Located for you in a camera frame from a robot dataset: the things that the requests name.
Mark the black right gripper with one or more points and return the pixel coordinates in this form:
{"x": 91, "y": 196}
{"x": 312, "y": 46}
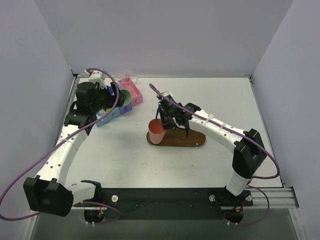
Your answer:
{"x": 164, "y": 116}

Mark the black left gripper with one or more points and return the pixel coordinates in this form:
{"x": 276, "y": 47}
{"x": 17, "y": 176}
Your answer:
{"x": 113, "y": 94}

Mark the pink plastic cup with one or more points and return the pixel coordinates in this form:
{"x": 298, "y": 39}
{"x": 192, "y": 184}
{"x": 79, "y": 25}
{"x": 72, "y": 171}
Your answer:
{"x": 156, "y": 131}

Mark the clear textured plastic box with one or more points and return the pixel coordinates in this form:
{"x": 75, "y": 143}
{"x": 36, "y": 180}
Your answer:
{"x": 125, "y": 76}

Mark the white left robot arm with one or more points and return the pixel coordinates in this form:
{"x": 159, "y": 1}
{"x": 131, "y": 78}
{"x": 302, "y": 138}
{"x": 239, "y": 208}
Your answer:
{"x": 48, "y": 192}

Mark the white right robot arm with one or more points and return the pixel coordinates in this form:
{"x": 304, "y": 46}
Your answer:
{"x": 246, "y": 146}

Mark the oval wooden tray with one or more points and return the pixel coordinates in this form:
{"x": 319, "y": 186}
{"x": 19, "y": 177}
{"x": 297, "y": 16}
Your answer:
{"x": 174, "y": 138}

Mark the blue compartment organizer box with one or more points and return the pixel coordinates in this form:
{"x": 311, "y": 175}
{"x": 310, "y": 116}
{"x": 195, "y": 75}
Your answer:
{"x": 115, "y": 113}

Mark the pink drawer box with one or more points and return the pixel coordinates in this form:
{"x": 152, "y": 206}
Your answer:
{"x": 136, "y": 96}

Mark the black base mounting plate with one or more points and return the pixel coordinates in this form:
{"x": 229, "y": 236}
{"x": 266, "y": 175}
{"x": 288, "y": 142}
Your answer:
{"x": 166, "y": 204}

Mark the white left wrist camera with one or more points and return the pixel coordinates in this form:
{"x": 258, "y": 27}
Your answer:
{"x": 98, "y": 77}

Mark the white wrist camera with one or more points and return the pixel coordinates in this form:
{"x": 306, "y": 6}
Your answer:
{"x": 98, "y": 77}
{"x": 165, "y": 97}

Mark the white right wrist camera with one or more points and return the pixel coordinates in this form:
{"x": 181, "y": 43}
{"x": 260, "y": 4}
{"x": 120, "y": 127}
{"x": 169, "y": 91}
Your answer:
{"x": 165, "y": 97}

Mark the aluminium frame rail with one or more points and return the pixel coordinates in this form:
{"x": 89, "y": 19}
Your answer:
{"x": 279, "y": 198}

